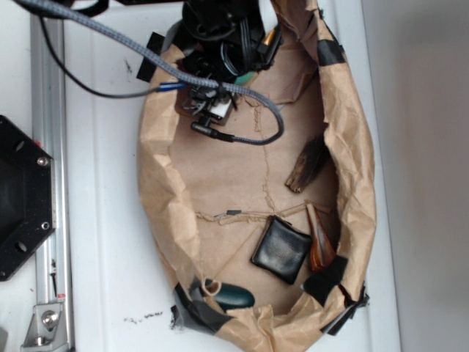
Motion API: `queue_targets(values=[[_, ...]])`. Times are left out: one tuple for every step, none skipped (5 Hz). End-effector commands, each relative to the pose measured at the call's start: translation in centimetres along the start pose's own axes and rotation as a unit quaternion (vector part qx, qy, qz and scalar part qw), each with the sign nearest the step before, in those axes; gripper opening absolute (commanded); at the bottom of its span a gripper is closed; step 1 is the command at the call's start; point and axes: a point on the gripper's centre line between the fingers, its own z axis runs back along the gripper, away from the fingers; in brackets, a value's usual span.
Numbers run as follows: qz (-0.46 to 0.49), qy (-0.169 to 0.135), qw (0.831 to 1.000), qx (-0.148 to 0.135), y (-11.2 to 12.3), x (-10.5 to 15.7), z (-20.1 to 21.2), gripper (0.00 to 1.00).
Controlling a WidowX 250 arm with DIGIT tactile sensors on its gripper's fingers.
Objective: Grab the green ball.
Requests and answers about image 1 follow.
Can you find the black gripper body with wiring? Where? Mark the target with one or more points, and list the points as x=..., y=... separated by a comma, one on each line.
x=226, y=40

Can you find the green ball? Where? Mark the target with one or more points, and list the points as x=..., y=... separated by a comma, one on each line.
x=244, y=79

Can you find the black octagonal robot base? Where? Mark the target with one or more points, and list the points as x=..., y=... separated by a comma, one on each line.
x=26, y=198

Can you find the weathered wood piece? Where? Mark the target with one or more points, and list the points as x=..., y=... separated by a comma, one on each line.
x=309, y=164

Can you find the brown paper bag nest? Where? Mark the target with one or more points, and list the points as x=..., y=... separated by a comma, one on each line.
x=208, y=202

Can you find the amber brown glossy object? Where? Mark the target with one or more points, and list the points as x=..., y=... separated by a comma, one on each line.
x=322, y=252

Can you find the dark teal oval object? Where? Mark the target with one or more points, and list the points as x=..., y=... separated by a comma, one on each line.
x=229, y=296

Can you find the white plastic bin lid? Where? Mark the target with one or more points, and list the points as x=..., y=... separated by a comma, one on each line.
x=122, y=298

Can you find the aluminium extrusion rail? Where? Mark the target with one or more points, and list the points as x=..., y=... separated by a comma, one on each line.
x=53, y=257

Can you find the silver corner bracket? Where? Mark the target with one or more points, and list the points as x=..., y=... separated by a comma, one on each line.
x=47, y=329

